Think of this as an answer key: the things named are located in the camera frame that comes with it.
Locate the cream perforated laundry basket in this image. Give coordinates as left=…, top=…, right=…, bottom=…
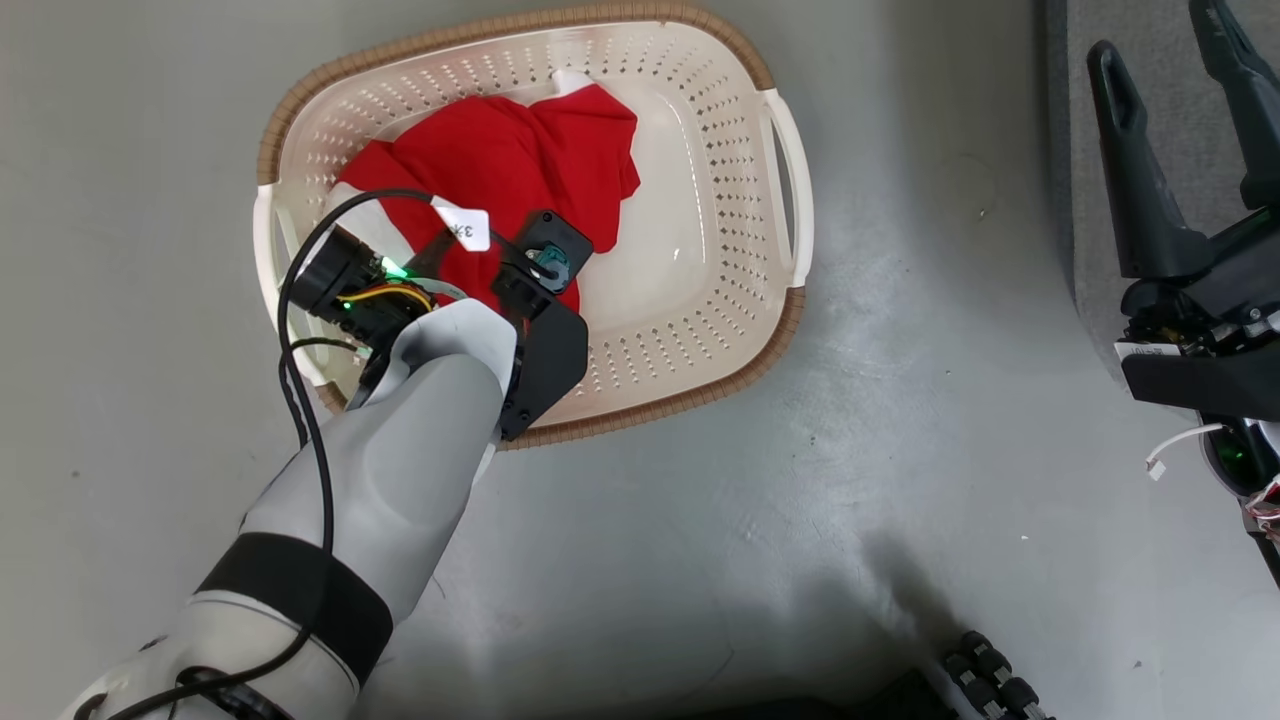
left=252, top=0, right=814, bottom=451

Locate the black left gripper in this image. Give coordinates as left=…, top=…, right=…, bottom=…
left=288, top=222, right=553, bottom=347

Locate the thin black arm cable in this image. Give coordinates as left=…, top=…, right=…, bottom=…
left=75, top=187, right=437, bottom=720

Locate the red basketball jersey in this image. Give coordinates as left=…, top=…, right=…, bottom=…
left=325, top=70, right=642, bottom=317

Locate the grey fabric sofa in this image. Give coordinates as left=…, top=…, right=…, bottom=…
left=1045, top=0, right=1280, bottom=363

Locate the white printed tag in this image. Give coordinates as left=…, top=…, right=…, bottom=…
left=431, top=198, right=492, bottom=253

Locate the black roller wheel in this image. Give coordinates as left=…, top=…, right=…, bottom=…
left=943, top=629, right=1057, bottom=720

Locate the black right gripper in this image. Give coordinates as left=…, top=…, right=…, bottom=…
left=1087, top=0, right=1280, bottom=423

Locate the thin white cable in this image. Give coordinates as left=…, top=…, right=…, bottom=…
left=1146, top=422, right=1228, bottom=482

